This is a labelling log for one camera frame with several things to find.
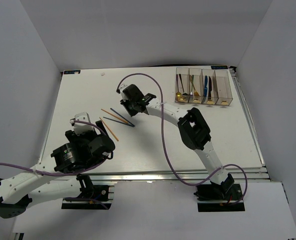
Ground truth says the orange chopstick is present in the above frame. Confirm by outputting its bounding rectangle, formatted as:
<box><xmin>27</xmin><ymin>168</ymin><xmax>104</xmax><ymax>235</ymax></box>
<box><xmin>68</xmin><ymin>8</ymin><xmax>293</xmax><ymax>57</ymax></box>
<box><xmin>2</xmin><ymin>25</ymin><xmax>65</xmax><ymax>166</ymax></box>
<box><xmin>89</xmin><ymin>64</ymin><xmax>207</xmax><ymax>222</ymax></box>
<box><xmin>101</xmin><ymin>108</ymin><xmax>129</xmax><ymax>124</ymax></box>
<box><xmin>99</xmin><ymin>117</ymin><xmax>119</xmax><ymax>142</ymax></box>

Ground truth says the blue chopstick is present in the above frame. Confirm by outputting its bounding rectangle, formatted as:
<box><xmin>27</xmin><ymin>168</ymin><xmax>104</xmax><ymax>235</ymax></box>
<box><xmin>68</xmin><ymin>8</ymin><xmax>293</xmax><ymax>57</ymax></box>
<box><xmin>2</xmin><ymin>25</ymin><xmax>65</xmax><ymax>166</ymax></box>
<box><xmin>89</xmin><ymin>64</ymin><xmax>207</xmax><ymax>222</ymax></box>
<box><xmin>103</xmin><ymin>117</ymin><xmax>135</xmax><ymax>127</ymax></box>
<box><xmin>110</xmin><ymin>108</ymin><xmax>135</xmax><ymax>127</ymax></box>

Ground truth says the iridescent gold spoon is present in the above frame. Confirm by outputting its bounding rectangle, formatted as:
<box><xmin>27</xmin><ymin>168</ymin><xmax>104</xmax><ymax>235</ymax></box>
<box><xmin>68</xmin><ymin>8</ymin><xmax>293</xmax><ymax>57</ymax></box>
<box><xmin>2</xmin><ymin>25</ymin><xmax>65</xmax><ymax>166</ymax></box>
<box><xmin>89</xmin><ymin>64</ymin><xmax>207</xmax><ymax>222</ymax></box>
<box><xmin>176</xmin><ymin>75</ymin><xmax>182</xmax><ymax>102</ymax></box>

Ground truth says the black spoon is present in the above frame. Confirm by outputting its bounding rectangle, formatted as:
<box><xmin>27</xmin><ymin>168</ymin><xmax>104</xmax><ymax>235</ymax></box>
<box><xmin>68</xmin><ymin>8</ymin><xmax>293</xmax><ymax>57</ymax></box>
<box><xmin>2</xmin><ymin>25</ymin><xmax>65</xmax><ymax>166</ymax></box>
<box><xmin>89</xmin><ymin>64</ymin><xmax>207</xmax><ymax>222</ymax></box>
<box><xmin>179</xmin><ymin>74</ymin><xmax>188</xmax><ymax>96</ymax></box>

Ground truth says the iridescent teal fork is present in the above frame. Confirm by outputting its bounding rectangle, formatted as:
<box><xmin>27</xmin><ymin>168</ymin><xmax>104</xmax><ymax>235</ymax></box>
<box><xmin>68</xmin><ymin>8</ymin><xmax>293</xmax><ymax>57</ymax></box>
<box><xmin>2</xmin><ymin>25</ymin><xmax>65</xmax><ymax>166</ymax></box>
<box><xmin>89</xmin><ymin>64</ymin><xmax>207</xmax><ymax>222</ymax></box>
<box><xmin>190</xmin><ymin>75</ymin><xmax>195</xmax><ymax>96</ymax></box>

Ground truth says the gold fork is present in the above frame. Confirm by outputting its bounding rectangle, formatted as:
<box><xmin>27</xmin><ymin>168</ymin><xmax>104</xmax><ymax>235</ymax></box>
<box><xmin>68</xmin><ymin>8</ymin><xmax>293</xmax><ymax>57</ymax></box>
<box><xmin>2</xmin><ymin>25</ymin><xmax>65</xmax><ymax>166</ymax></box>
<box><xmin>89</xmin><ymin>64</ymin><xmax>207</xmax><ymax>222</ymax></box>
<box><xmin>194</xmin><ymin>87</ymin><xmax>199</xmax><ymax>97</ymax></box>

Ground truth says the blue knife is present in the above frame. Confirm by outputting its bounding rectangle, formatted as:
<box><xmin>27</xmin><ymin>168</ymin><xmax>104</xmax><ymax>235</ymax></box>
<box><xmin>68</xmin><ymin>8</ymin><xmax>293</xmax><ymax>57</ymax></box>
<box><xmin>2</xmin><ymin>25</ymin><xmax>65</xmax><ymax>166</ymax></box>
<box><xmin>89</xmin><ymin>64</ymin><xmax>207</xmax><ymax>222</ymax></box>
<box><xmin>204</xmin><ymin>75</ymin><xmax>209</xmax><ymax>98</ymax></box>

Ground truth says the black knife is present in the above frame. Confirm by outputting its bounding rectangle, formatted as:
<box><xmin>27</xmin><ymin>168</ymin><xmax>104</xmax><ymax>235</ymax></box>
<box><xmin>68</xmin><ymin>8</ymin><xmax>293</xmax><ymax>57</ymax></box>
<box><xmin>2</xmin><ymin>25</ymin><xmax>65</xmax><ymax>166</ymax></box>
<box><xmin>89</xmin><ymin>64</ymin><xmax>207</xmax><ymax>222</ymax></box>
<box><xmin>208</xmin><ymin>77</ymin><xmax>212</xmax><ymax>101</ymax></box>

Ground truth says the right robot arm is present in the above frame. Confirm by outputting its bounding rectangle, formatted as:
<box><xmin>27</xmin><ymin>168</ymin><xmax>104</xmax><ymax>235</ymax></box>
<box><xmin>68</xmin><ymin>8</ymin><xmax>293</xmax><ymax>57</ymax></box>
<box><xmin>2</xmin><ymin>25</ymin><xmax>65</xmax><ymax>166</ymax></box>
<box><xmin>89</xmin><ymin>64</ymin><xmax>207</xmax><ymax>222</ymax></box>
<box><xmin>117</xmin><ymin>84</ymin><xmax>234</xmax><ymax>200</ymax></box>

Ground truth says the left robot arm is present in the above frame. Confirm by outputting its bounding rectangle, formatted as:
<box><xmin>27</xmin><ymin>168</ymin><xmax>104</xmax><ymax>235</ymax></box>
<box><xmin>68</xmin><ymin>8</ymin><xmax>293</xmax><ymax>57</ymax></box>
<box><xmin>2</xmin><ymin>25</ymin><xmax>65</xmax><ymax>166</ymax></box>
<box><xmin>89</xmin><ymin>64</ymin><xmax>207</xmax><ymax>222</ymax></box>
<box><xmin>0</xmin><ymin>119</ymin><xmax>115</xmax><ymax>219</ymax></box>

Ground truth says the left blue table label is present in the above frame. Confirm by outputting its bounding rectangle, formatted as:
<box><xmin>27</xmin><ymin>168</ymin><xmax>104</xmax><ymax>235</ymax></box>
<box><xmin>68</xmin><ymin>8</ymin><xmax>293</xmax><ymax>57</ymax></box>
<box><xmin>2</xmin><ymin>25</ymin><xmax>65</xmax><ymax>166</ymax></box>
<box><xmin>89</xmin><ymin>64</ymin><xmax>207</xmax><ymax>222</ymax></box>
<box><xmin>63</xmin><ymin>69</ymin><xmax>81</xmax><ymax>75</ymax></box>

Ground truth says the blue table label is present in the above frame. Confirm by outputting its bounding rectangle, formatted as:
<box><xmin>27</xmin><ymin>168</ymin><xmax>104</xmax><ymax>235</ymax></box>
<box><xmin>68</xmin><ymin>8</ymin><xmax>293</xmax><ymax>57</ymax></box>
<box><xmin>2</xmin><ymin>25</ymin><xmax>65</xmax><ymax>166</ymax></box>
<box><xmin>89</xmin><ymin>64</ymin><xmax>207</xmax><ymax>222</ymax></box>
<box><xmin>211</xmin><ymin>65</ymin><xmax>229</xmax><ymax>70</ymax></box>
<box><xmin>63</xmin><ymin>69</ymin><xmax>81</xmax><ymax>75</ymax></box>

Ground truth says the clear four-compartment organizer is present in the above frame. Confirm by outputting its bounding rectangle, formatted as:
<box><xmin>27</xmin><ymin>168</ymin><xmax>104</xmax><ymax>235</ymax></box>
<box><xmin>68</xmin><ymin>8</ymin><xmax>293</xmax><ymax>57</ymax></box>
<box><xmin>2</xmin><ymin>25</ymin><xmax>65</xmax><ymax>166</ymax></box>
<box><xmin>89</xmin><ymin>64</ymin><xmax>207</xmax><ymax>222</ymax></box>
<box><xmin>174</xmin><ymin>67</ymin><xmax>233</xmax><ymax>106</ymax></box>

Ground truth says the right blue table label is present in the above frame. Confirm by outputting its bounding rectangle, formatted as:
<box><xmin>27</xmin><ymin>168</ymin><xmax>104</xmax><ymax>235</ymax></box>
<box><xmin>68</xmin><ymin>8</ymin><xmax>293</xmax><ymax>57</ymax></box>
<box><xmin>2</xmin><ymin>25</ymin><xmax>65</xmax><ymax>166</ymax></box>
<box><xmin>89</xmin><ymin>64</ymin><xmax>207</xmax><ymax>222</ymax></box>
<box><xmin>211</xmin><ymin>65</ymin><xmax>229</xmax><ymax>70</ymax></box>

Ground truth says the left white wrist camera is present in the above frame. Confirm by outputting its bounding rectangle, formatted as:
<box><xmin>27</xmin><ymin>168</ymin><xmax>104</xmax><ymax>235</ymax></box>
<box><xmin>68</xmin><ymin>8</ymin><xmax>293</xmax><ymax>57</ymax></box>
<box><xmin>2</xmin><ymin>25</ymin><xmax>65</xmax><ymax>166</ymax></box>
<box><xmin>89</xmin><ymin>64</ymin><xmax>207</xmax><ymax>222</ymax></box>
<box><xmin>70</xmin><ymin>112</ymin><xmax>94</xmax><ymax>136</ymax></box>

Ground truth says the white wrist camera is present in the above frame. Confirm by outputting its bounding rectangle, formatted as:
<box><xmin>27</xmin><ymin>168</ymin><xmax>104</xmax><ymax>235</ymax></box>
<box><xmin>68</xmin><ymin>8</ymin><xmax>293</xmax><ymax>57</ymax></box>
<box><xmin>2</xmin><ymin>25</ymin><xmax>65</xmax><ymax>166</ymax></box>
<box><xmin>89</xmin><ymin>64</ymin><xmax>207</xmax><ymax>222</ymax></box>
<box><xmin>70</xmin><ymin>112</ymin><xmax>94</xmax><ymax>136</ymax></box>
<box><xmin>118</xmin><ymin>84</ymin><xmax>127</xmax><ymax>94</ymax></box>

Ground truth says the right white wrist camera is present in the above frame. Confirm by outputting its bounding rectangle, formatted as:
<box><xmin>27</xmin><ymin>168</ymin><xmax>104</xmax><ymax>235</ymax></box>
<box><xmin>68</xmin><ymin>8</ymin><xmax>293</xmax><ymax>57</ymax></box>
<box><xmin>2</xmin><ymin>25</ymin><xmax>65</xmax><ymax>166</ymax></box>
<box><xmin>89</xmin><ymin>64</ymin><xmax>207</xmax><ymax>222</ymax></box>
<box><xmin>118</xmin><ymin>84</ymin><xmax>127</xmax><ymax>94</ymax></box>

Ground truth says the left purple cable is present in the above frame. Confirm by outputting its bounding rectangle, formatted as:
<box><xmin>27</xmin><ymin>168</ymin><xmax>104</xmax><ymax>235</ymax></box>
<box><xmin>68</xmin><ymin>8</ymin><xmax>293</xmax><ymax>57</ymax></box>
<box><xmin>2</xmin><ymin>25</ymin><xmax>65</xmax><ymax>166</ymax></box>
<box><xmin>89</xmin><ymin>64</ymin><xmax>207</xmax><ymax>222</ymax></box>
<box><xmin>0</xmin><ymin>119</ymin><xmax>113</xmax><ymax>196</ymax></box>

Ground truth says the purple cable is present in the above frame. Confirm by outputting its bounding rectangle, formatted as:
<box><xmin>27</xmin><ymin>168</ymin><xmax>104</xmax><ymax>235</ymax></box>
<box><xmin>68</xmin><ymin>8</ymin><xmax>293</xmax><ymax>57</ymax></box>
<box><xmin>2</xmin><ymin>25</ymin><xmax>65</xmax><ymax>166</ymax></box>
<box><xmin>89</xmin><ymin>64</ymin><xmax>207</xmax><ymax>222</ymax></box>
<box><xmin>0</xmin><ymin>119</ymin><xmax>113</xmax><ymax>196</ymax></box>
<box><xmin>116</xmin><ymin>73</ymin><xmax>250</xmax><ymax>206</ymax></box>

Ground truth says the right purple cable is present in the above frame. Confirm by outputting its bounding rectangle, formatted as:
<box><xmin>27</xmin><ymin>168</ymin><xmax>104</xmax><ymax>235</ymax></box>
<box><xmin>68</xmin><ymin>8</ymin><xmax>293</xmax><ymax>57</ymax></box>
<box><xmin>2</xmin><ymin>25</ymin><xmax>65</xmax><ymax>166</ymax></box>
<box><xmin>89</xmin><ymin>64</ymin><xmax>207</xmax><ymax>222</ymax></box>
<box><xmin>116</xmin><ymin>73</ymin><xmax>250</xmax><ymax>206</ymax></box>

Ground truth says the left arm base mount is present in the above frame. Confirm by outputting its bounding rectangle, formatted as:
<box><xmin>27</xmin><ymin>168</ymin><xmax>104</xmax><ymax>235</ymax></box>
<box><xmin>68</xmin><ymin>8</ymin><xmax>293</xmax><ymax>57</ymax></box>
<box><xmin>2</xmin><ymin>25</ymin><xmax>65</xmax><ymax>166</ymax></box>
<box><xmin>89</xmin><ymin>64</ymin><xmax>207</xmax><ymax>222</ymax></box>
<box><xmin>61</xmin><ymin>174</ymin><xmax>114</xmax><ymax>210</ymax></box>

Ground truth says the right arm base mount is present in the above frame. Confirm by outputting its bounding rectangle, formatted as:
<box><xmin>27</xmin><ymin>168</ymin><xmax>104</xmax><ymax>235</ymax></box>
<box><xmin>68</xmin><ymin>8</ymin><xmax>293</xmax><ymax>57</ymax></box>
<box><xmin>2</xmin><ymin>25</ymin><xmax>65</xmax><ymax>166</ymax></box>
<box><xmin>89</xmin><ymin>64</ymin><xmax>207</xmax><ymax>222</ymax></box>
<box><xmin>194</xmin><ymin>183</ymin><xmax>245</xmax><ymax>213</ymax></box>

